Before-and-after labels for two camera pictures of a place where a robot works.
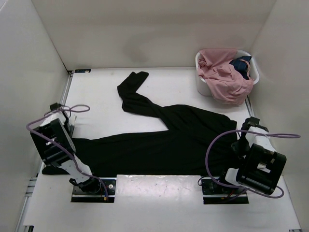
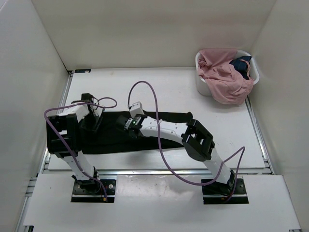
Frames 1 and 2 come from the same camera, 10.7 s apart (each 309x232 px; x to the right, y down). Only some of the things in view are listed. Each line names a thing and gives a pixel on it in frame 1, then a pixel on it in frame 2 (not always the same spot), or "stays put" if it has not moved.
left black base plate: x=105 y=194 stays put
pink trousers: x=227 y=81 stays put
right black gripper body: x=241 y=147 → x=132 y=137
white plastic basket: x=202 y=87 stays put
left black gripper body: x=69 y=127 → x=94 y=121
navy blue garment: x=242 y=65 stays put
